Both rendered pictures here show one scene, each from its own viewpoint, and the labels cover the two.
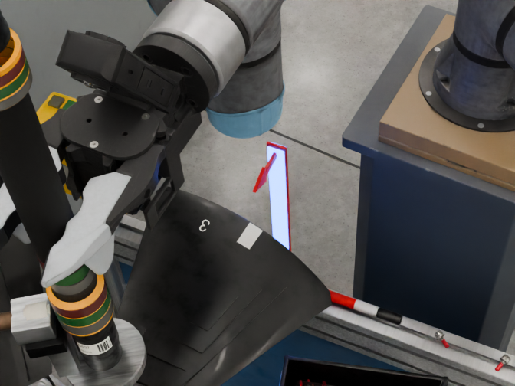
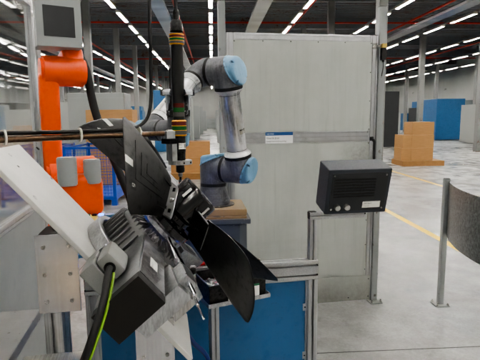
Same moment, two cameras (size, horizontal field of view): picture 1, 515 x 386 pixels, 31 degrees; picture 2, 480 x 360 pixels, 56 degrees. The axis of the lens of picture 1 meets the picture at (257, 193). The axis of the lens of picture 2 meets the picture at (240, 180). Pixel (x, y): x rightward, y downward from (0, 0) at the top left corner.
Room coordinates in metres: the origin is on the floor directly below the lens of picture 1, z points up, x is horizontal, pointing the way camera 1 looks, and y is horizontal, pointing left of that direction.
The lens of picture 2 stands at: (-0.77, 0.82, 1.43)
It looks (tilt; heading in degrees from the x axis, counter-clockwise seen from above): 8 degrees down; 322
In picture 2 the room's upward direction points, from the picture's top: 1 degrees counter-clockwise
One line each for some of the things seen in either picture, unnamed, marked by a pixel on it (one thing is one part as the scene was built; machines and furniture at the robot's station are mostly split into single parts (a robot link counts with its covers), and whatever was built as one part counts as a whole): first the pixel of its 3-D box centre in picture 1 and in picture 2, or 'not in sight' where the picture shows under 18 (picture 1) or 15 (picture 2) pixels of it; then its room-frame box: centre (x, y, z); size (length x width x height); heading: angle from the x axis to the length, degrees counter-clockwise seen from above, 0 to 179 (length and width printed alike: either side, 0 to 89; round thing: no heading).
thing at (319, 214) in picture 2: not in sight; (336, 213); (0.38, -0.59, 1.04); 0.24 x 0.03 x 0.03; 61
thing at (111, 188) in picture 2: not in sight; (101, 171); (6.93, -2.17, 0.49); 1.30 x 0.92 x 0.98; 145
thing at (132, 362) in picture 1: (82, 335); (176, 147); (0.36, 0.15, 1.35); 0.09 x 0.07 x 0.10; 96
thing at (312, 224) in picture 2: not in sight; (311, 235); (0.43, -0.50, 0.96); 0.03 x 0.03 x 0.20; 61
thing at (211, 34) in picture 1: (186, 51); not in sight; (0.53, 0.05, 1.48); 0.08 x 0.05 x 0.08; 59
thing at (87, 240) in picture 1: (94, 246); (187, 99); (0.36, 0.11, 1.48); 0.09 x 0.03 x 0.06; 159
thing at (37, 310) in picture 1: (38, 315); not in sight; (0.36, 0.18, 1.39); 0.02 x 0.02 x 0.02; 6
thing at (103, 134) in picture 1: (139, 129); (178, 102); (0.46, 0.08, 1.48); 0.12 x 0.08 x 0.09; 149
